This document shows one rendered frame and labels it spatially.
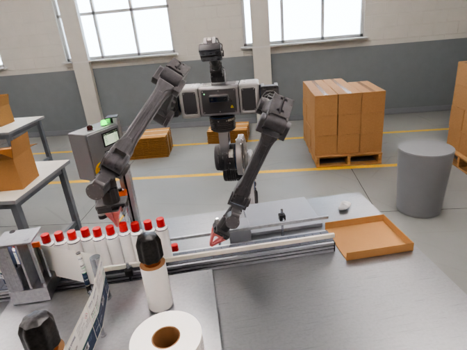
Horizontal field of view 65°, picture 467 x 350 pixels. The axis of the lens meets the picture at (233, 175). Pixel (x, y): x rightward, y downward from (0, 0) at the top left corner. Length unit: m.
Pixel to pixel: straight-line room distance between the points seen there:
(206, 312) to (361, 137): 3.74
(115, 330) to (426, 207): 2.95
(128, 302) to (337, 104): 3.65
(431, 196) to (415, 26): 4.00
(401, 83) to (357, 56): 0.92
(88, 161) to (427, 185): 2.86
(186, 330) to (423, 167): 2.77
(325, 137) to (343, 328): 3.51
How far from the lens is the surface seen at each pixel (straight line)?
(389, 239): 1.84
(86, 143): 1.46
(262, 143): 1.34
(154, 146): 5.58
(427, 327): 1.46
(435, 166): 3.53
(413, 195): 3.66
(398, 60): 7.08
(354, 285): 1.56
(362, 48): 6.89
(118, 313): 1.47
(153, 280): 1.32
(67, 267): 1.62
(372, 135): 4.82
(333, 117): 4.64
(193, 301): 1.43
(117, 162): 1.24
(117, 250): 1.62
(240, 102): 1.84
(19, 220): 3.12
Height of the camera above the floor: 1.82
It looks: 23 degrees down
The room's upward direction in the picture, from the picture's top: 5 degrees counter-clockwise
